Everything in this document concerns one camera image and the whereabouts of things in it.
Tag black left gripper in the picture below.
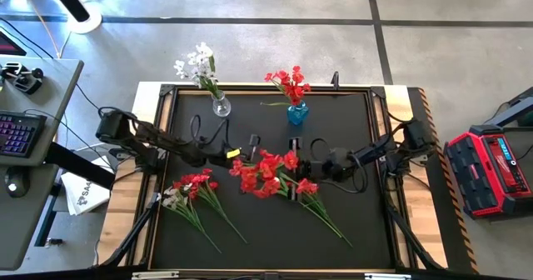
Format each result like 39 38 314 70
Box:
193 133 262 169

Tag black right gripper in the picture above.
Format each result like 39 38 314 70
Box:
288 136 333 203

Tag red flower stem thin fronds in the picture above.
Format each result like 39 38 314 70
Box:
172 167 249 245
294 177 354 248

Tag small red flower stem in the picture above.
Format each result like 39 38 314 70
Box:
261 65 312 108

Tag white blossom flower stem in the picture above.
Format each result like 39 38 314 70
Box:
173 41 221 102

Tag clear glass vase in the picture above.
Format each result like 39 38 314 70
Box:
211 91 232 118

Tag blue glass vase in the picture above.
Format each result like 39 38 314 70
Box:
286 100 310 126

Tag white flower stem thin fronds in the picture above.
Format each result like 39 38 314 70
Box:
161 184 222 255

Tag black diagonal strut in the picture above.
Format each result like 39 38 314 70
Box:
385 204 443 271
99 192 162 268

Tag black desk support bar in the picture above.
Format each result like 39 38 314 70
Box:
43 141 117 190

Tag red and black toolbox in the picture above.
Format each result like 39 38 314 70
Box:
443 123 533 221

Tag black yellow hazard strip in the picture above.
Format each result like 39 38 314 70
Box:
417 87 480 274

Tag dark metal stand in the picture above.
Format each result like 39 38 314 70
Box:
485 86 533 127

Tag black backlit keyboard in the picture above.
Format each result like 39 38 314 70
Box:
0 110 48 158

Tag black handheld device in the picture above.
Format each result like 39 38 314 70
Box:
1 62 45 96

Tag black computer mouse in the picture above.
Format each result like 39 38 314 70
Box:
3 166 31 198

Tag grey desk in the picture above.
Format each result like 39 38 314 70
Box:
0 57 84 272

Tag dark screen corner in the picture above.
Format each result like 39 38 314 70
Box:
0 29 27 58

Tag black cable loop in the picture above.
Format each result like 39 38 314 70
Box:
310 137 331 161

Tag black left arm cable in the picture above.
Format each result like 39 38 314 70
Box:
189 113 229 148

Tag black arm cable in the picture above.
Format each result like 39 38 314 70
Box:
189 113 229 148
320 152 370 194

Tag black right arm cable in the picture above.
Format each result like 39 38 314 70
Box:
320 152 370 194

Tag silver metal bracket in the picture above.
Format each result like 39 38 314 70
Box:
132 270 180 280
365 272 412 280

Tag orange floor cable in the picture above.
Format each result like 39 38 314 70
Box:
14 0 62 59

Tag black floor cable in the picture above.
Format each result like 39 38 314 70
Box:
0 17 55 60

